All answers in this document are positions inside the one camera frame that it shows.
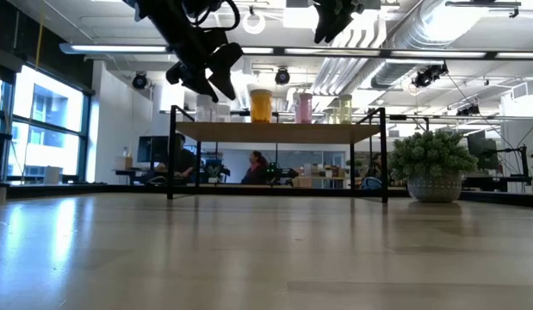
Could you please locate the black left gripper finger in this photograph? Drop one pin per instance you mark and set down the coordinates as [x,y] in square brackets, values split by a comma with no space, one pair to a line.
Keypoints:
[225,64]
[199,82]

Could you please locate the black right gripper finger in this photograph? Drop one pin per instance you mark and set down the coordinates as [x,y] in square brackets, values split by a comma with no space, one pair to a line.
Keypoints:
[341,26]
[323,28]

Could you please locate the orange pill bottle white cap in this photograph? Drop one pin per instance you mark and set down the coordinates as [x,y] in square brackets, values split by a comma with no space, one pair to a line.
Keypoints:
[261,109]

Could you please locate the pink pill vial white cap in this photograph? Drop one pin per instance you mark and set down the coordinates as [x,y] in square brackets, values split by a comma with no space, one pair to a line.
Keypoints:
[305,112]

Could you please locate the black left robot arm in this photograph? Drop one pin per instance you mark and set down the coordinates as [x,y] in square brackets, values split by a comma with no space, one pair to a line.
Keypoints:
[162,17]

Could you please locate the black monitor on arm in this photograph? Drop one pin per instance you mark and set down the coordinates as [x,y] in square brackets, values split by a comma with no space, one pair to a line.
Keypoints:
[481,148]

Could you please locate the black ceiling spotlight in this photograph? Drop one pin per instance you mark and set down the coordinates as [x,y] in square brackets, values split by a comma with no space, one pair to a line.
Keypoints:
[140,81]
[282,76]

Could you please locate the person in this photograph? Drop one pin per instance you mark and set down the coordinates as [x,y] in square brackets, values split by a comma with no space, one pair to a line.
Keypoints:
[185,161]
[375,163]
[255,172]

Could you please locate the black computer monitor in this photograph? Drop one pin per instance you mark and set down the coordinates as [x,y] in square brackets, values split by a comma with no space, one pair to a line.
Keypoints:
[152,148]

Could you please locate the small potted plant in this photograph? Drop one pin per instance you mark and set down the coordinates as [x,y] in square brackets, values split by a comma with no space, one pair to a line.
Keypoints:
[213,174]

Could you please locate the brown cardboard box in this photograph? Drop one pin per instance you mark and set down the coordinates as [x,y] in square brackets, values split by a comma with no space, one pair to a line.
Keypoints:
[301,182]
[125,163]

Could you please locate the black machine green lights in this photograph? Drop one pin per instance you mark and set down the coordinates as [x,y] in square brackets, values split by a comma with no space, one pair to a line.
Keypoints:
[279,174]

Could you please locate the green succulent in grey pot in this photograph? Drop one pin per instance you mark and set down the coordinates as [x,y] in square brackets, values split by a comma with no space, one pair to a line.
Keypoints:
[434,155]

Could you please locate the blue office chair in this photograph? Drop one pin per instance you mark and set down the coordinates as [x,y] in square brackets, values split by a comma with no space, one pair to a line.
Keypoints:
[373,184]

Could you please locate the white box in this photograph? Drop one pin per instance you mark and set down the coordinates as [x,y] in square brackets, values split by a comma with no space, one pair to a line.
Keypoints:
[53,175]

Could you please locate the black desk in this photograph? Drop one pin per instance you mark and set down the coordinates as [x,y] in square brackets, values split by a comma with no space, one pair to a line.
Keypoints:
[498,183]

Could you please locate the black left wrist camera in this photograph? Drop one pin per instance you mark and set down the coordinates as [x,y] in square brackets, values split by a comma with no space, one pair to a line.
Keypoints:
[173,73]

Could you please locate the silver ventilation duct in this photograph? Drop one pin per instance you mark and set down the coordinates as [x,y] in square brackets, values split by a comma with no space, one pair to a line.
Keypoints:
[425,43]

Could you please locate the wooden shelf black frame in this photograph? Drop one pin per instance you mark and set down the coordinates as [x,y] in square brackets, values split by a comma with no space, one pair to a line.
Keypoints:
[292,134]

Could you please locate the black ceiling camera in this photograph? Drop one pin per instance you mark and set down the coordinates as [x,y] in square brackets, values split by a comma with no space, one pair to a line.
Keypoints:
[427,76]

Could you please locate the long ceiling light rail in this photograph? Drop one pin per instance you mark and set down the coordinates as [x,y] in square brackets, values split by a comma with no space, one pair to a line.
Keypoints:
[442,54]

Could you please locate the black aluminium table frame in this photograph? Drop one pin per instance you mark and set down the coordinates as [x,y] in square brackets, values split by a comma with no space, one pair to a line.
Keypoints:
[109,190]

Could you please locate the window with dark frame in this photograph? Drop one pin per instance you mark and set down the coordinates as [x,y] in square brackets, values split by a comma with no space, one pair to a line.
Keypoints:
[55,116]

